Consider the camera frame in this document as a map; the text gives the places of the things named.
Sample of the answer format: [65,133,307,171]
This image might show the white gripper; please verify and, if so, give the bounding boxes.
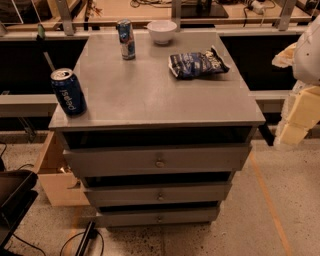
[272,16,320,146]

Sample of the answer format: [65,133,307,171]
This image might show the blue chip bag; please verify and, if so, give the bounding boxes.
[168,46,230,79]

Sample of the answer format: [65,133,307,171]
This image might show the tall blue energy drink can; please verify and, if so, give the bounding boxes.
[116,19,135,60]

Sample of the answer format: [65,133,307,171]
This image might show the blue pepsi can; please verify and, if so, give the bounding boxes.
[50,68,87,116]

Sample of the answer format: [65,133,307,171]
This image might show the top grey drawer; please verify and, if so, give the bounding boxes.
[63,144,251,177]

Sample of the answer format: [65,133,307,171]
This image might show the grey drawer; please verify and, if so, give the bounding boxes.
[83,183,231,207]
[95,207,219,228]
[63,144,251,177]

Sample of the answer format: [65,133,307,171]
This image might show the black monitor base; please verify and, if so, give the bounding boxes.
[181,0,229,18]

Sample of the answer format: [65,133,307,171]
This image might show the grey drawer cabinet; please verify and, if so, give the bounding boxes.
[50,31,265,214]

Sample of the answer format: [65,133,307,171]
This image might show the white bowl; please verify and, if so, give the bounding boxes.
[147,20,177,44]

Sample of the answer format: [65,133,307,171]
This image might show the bottom grey drawer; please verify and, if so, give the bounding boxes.
[95,207,219,228]

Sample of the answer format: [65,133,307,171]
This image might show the middle grey drawer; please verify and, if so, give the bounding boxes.
[83,183,231,207]

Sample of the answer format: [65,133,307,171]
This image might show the wooden box on floor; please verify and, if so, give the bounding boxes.
[34,131,89,206]

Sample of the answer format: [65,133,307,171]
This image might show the black equipment on floor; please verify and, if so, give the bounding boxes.
[0,170,38,256]

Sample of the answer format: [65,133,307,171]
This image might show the black floor cable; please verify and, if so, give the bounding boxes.
[59,229,106,256]

